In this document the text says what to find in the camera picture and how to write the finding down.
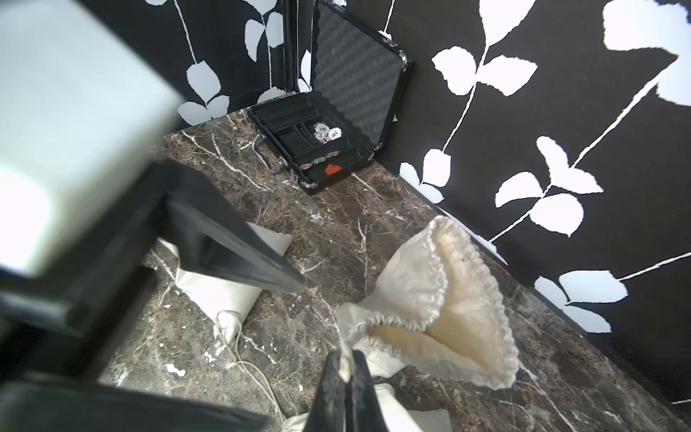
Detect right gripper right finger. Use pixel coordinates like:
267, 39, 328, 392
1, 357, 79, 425
347, 350, 389, 432

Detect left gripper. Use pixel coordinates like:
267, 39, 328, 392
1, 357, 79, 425
1, 159, 305, 431

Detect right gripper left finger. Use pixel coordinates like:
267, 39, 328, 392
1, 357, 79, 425
303, 349, 348, 432

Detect tall white cloth bag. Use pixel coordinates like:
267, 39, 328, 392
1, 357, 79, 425
336, 215, 519, 390

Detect poker chips in slot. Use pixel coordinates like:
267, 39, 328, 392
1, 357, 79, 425
300, 150, 340, 171

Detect red guitar pick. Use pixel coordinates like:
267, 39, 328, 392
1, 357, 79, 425
325, 164, 343, 176

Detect black poker chip case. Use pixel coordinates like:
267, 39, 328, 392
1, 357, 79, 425
248, 1, 413, 194

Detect white poker chips pile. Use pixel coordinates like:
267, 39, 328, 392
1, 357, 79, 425
313, 122, 343, 144

